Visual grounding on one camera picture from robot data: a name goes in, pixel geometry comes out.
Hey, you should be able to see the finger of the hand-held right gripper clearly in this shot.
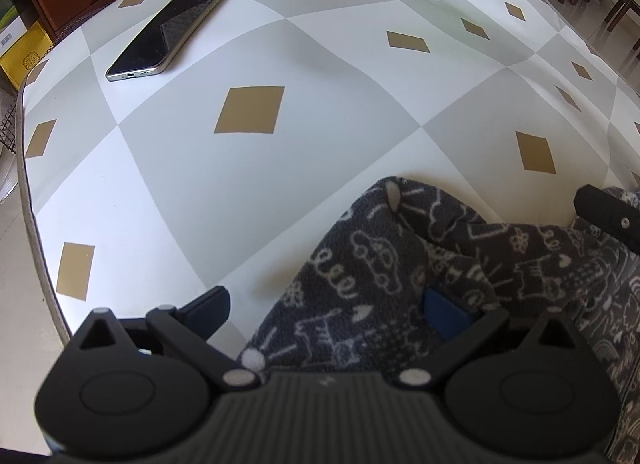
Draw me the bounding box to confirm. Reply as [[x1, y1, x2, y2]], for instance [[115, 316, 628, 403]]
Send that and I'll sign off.
[[574, 185, 640, 246]]

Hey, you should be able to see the black wire rack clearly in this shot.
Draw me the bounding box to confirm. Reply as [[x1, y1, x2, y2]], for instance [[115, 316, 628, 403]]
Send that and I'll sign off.
[[0, 89, 23, 150]]

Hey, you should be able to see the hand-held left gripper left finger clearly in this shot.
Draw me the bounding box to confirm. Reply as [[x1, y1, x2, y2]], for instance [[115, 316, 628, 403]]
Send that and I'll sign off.
[[70, 286, 261, 391]]

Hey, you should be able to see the yellow box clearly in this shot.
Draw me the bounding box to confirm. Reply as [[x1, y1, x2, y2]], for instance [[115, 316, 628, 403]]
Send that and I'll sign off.
[[0, 24, 53, 90]]

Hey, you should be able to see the grey doodle print fleece jacket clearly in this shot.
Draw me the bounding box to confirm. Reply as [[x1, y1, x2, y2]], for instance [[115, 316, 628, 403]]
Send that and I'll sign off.
[[237, 175, 640, 464]]

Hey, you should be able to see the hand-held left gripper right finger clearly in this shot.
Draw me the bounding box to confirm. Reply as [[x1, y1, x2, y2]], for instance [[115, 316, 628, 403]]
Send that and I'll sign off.
[[399, 286, 586, 389]]

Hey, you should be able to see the smartphone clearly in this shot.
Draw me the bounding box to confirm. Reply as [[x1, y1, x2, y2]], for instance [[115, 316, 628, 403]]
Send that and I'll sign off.
[[105, 0, 227, 82]]

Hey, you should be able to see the green box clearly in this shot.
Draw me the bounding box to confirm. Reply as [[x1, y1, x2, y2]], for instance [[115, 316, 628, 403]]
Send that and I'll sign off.
[[0, 0, 23, 30]]

